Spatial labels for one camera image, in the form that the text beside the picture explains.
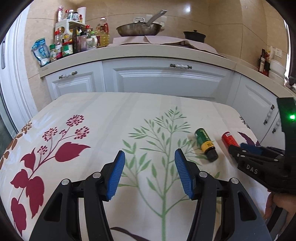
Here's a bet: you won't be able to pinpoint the red small bottle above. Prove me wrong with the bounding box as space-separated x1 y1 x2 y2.
222 132 239 148

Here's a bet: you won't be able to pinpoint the green yellow small bottle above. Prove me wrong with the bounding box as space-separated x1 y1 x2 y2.
195 128 218 162

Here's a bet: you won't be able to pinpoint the person's right hand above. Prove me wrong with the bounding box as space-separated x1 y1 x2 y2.
263 192 296 222

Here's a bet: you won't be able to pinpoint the stacked white bowls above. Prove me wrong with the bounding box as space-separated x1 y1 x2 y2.
268 60 285 84

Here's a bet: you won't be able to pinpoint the dark olive oil bottle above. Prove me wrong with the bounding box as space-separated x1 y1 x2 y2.
258 49 265 73

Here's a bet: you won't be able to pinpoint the floral tablecloth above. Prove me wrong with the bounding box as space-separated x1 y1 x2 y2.
1 92 268 240

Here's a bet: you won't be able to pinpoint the black clay pot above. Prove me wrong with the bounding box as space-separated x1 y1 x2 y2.
183 30 206 43

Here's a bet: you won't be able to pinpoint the pink stove cover cloth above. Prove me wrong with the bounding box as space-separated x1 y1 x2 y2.
109 36 218 54

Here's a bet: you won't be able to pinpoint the steel wok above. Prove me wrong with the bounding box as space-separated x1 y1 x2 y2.
116 9 167 37

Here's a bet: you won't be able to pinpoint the blue white snack bag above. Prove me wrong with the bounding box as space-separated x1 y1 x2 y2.
31 38 50 67

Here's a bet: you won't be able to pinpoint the yellow cooking oil bottle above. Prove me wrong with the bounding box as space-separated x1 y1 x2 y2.
96 17 110 48

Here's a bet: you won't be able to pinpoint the white spice rack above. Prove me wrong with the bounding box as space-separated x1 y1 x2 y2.
55 19 86 42

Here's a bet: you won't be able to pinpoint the paper towel roll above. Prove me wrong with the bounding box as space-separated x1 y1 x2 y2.
77 6 86 24

